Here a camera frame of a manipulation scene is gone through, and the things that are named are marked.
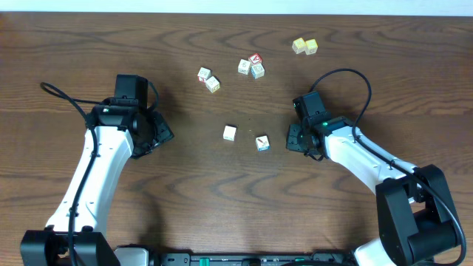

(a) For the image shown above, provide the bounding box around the plain white wooden block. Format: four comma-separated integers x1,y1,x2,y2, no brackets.
222,126,237,141

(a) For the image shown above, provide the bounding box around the red letter A block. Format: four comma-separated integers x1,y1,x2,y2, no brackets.
248,53,262,65

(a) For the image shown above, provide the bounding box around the white block red print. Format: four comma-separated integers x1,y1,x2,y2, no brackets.
197,67,211,83

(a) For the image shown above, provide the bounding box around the white block yellow edge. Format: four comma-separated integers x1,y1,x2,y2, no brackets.
205,76,221,93

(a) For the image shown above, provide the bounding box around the blue edged pencil block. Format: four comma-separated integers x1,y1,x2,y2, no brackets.
256,135,270,151

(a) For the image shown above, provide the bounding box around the yellow block of pair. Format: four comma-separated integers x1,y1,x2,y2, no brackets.
292,38,307,54
305,38,319,55

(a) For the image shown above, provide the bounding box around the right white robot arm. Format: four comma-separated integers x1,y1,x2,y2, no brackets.
286,92,466,265

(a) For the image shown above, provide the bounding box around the yellow block right of pair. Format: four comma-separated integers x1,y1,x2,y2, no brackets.
305,38,319,55

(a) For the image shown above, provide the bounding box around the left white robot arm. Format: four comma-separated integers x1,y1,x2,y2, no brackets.
20,74,174,266

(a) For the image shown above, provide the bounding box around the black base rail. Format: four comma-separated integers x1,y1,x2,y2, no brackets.
149,252,358,266

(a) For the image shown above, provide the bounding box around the blue edged letter block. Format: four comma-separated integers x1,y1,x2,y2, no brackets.
251,63,265,79

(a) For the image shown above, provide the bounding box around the yellow block left of pair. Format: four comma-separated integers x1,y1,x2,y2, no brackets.
292,38,307,54

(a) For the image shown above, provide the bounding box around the white block centre cluster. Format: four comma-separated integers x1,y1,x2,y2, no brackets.
237,59,251,75

